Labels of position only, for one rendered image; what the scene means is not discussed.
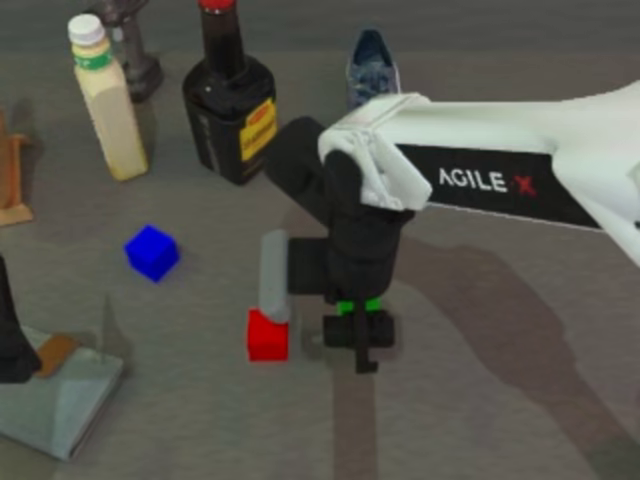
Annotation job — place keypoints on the red cube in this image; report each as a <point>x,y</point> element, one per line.
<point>267,340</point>

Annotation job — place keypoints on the blue cube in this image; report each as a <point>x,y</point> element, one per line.
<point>151,252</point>

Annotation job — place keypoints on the blue sneaker shoe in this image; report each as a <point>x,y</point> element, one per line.
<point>374,70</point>

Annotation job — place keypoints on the dark sauce bottle, red cap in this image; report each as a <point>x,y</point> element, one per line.
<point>227,115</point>

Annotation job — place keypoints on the small brown pad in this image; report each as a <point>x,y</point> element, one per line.
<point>57,356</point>

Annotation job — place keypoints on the cream bottle with white cap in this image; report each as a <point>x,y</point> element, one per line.
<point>110,115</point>

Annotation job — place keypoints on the dark grey power drill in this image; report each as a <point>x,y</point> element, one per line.
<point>137,65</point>

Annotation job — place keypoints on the black object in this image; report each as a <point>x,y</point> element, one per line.
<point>15,335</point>

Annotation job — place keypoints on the brown wooden stand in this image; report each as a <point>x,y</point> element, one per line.
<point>12,185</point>

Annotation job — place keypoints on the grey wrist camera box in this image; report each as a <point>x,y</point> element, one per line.
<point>274,275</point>

